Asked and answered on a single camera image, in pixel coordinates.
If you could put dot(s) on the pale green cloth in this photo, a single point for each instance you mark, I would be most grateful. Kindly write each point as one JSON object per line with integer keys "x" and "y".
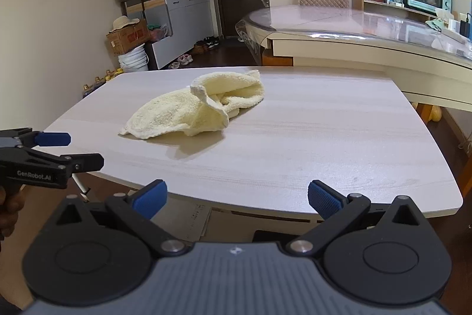
{"x": 437, "y": 23}

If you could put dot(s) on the pale yellow towel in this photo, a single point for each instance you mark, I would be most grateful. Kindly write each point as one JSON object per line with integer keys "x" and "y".
{"x": 166, "y": 112}

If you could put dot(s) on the grey white hallway cabinet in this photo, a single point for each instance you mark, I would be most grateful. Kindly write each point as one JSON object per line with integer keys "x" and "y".
{"x": 184, "y": 16}

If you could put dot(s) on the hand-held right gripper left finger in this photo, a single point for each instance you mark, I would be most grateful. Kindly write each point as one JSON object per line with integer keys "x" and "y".
{"x": 151, "y": 198}

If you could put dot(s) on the straw hat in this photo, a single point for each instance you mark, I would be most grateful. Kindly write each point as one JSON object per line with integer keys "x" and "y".
{"x": 121, "y": 22}

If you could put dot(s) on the paper sheets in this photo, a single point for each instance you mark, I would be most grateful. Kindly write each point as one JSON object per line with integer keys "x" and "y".
{"x": 195, "y": 222}

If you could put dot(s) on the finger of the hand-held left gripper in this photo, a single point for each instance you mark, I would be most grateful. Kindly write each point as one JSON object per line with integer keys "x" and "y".
{"x": 51, "y": 139}
{"x": 88, "y": 162}

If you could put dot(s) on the cardboard box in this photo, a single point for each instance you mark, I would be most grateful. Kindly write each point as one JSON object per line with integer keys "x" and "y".
{"x": 129, "y": 40}

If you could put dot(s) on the white plastic bucket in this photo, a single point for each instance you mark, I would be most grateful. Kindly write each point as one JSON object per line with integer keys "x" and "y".
{"x": 132, "y": 60}

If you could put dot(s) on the person's left hand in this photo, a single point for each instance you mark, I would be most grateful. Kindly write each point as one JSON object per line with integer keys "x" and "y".
{"x": 9, "y": 213}

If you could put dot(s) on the cream dining table glass top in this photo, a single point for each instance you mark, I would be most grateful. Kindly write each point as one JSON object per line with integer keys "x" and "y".
{"x": 332, "y": 19}

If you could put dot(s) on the row of dark shoes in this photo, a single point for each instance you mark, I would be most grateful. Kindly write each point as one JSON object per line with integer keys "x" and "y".
{"x": 206, "y": 43}

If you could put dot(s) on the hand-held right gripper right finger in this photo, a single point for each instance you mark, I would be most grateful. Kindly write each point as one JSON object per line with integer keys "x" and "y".
{"x": 324, "y": 200}

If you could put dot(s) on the black charger block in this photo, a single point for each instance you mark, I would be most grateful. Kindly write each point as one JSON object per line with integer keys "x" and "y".
{"x": 465, "y": 27}

